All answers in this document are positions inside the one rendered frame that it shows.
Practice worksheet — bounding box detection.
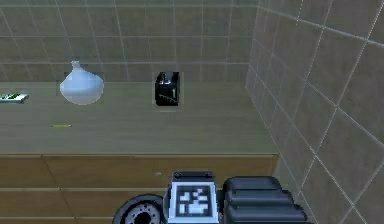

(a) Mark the green and white flat item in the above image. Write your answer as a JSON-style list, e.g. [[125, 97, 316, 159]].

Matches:
[[0, 93, 30, 104]]

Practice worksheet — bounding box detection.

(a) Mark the pale blue round vase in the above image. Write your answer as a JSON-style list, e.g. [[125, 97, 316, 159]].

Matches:
[[59, 60, 105, 106]]

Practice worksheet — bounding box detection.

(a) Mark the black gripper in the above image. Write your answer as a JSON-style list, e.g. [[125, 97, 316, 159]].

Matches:
[[112, 194, 168, 224]]

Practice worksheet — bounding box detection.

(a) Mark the wooden chest of drawers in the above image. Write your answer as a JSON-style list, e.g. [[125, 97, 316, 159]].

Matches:
[[0, 81, 280, 224]]

